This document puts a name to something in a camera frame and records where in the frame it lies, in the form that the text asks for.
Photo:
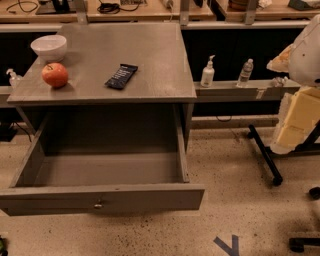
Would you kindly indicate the dark blue snack bar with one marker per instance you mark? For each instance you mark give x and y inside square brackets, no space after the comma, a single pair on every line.
[121,77]

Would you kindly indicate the red apple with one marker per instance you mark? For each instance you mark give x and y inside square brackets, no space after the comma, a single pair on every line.
[55,75]

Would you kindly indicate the black chair caster base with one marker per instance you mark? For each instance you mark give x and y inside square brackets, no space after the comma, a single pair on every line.
[298,243]

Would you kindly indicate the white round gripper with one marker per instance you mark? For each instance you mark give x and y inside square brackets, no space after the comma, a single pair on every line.
[305,60]

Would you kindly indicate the white pump bottle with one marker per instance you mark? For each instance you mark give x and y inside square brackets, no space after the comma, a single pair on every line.
[208,73]

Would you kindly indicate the clear sanitizer pump bottle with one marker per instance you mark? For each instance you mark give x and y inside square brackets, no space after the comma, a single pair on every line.
[14,79]

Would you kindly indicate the clear water bottle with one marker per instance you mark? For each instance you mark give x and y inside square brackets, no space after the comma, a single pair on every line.
[245,73]

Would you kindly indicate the grey wall ledge rail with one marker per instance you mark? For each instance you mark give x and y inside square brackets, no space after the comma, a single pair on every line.
[254,90]

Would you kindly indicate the black metal stand leg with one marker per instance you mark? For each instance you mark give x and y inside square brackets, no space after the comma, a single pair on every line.
[253,134]

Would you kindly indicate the white bowl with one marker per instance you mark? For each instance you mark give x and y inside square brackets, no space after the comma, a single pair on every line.
[50,48]

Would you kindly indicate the open grey top drawer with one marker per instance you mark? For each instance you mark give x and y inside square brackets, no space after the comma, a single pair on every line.
[132,165]

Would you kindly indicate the crumpled clear plastic wrapper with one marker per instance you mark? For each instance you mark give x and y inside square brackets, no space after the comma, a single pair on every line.
[279,81]

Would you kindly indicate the grey wooden cabinet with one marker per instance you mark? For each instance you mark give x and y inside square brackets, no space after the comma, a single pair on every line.
[162,85]

